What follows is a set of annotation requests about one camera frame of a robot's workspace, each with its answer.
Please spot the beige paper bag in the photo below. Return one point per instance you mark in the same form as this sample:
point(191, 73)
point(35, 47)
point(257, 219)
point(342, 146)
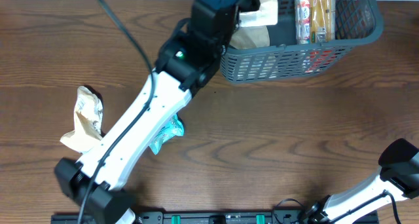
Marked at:
point(87, 120)
point(253, 26)

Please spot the teal snack packet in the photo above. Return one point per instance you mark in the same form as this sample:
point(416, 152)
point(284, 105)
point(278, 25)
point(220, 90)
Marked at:
point(174, 127)

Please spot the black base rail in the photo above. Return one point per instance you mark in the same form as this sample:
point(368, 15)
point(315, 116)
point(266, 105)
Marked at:
point(274, 217)

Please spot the spaghetti packet with red ends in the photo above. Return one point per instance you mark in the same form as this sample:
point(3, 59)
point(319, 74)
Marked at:
point(322, 23)

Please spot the Kleenex tissue multipack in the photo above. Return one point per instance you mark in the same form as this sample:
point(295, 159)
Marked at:
point(302, 20)

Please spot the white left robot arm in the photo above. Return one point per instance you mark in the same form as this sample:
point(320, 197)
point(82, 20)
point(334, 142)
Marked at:
point(186, 62)

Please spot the grey plastic lattice basket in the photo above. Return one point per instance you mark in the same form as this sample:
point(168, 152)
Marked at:
point(357, 22)

